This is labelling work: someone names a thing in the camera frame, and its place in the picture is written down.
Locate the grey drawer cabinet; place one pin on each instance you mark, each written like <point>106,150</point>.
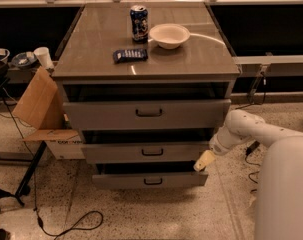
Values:
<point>200,69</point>

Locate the blue snack packet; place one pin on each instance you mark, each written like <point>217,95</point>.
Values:
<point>130,55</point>

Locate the white paper cup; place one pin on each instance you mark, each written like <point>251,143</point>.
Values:
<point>43,56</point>

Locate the blue soda can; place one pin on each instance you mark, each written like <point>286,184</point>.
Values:
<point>139,22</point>

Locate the grey bottom drawer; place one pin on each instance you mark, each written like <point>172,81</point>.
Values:
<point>152,180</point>

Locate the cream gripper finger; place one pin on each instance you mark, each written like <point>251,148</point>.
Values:
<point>205,159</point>

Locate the brown cardboard box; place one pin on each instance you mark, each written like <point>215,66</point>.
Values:
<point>41,107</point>

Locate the grey top drawer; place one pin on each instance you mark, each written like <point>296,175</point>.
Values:
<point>133,115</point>

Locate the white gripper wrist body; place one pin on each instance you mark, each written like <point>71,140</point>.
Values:
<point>220,145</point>

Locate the white bowl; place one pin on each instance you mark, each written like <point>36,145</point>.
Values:
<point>169,36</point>

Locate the grey drawer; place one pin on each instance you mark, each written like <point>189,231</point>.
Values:
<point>152,180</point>
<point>133,115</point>
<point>143,152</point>

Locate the blue bowl on shelf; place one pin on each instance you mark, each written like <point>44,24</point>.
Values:
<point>24,60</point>

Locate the black stand leg left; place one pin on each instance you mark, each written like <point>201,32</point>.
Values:
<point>23,188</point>

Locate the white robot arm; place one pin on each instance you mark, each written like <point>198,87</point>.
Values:
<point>279,205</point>

